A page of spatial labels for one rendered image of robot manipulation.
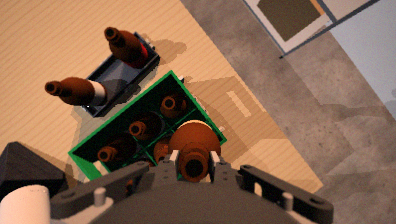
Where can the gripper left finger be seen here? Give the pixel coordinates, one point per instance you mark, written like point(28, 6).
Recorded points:
point(83, 203)

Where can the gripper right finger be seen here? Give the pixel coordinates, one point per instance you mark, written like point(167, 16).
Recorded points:
point(304, 206)

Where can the dark green crate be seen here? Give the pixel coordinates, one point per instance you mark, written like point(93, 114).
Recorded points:
point(86, 152)

